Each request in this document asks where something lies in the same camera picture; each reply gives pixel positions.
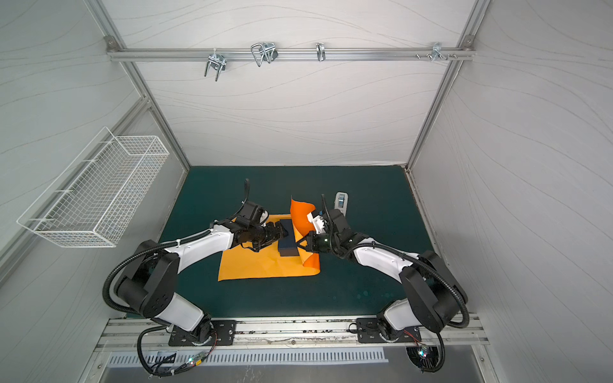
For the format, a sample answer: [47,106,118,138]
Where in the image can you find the orange wrapping paper sheet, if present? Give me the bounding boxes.
[218,200,320,282]

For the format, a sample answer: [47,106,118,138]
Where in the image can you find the dark blue gift box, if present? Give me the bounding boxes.
[278,219,299,257]

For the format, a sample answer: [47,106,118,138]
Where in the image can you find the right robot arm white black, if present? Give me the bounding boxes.
[297,231,470,337]

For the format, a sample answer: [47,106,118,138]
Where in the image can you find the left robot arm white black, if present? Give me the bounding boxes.
[102,221,287,342]

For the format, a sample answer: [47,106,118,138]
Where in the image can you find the green table mat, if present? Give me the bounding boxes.
[160,166,432,318]

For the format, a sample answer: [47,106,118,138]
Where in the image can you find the white vent strip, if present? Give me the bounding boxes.
[107,347,389,368]

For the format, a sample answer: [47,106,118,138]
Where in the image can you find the metal u-bolt clamp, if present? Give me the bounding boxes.
[204,51,227,81]
[251,41,279,67]

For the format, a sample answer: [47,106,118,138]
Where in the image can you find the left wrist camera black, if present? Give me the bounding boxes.
[231,179,268,228]

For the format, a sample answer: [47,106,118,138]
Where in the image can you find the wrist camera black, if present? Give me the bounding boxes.
[306,195,350,234]
[231,179,268,228]

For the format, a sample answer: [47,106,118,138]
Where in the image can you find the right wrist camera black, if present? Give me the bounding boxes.
[306,195,350,234]

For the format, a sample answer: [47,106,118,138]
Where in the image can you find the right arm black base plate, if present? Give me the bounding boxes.
[350,317,421,344]

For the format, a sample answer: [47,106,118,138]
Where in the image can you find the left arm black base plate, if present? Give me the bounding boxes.
[169,320,237,347]

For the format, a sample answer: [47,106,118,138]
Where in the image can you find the right black cable coil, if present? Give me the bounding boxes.
[405,329,446,374]

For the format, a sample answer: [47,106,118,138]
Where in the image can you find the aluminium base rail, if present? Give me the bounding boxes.
[94,314,490,352]

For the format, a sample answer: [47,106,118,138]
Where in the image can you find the left black cable bundle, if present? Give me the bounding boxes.
[136,325,219,378]

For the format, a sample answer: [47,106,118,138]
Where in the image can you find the white wire basket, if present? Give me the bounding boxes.
[17,127,169,248]

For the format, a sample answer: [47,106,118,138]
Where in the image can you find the aluminium cross rail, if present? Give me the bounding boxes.
[107,46,477,62]

